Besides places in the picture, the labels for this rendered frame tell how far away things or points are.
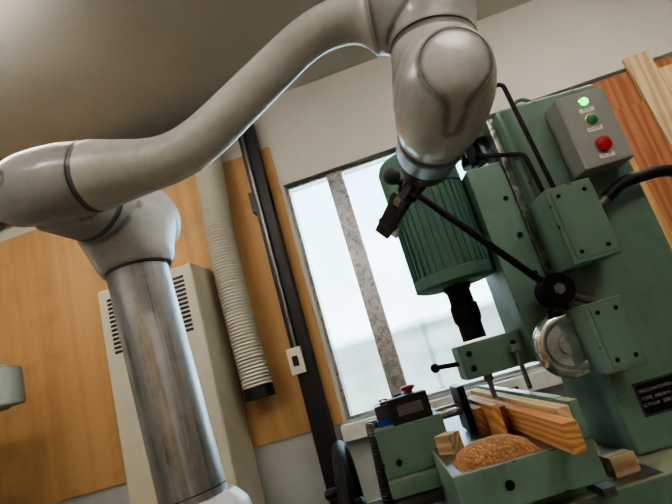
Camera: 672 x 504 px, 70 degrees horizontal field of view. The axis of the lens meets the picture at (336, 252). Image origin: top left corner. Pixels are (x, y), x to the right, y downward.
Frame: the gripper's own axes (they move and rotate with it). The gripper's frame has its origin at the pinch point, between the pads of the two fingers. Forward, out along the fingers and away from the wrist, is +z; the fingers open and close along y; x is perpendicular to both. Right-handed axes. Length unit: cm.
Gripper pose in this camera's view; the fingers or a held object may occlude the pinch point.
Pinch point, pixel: (414, 201)
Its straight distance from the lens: 87.2
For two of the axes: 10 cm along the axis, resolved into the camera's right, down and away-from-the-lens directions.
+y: 6.2, -7.7, 1.5
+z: 0.6, 2.4, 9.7
